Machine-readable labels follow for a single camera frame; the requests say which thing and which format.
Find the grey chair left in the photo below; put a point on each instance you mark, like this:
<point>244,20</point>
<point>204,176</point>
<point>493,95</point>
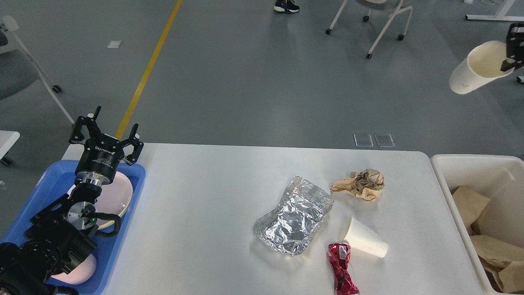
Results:
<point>19,69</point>

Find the white paper on floor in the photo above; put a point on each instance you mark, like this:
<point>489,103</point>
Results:
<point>114,44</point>

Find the crushed red can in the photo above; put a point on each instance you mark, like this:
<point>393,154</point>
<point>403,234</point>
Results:
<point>339,258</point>

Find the pink plate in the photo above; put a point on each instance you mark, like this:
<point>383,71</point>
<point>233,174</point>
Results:
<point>116,194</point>

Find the crumpled aluminium foil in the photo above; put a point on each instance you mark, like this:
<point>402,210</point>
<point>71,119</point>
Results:
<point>292,224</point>

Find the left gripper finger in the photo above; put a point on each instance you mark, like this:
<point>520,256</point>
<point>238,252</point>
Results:
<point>134,141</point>
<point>85,130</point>

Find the white paper cup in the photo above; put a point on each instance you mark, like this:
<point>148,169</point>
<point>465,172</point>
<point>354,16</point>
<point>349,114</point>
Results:
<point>364,239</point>
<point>481,66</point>

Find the blue plastic tray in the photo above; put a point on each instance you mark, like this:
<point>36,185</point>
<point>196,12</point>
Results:
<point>55,181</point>

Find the brown paper ball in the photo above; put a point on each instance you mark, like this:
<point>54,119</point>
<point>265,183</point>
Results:
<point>365,185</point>

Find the brown paper bag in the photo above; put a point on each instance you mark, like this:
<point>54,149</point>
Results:
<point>470,206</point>
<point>503,262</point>

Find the white table frame corner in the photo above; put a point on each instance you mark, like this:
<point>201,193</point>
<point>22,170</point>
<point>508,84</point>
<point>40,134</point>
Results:
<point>499,16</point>

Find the white side table left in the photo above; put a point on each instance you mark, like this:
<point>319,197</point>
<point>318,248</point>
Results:
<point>7,140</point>

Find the white plastic bin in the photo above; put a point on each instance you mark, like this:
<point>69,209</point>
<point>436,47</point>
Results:
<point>500,178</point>

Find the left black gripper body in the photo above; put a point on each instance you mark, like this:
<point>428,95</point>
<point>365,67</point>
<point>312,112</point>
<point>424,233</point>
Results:
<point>100,159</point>

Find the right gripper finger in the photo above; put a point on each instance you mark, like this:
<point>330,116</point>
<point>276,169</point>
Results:
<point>514,48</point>

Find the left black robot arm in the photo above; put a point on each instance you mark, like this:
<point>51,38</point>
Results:
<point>61,235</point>

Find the left clear floor plate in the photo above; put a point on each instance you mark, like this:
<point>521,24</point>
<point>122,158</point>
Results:
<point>363,140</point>

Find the pink mug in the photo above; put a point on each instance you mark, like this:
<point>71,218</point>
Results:
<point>80,274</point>

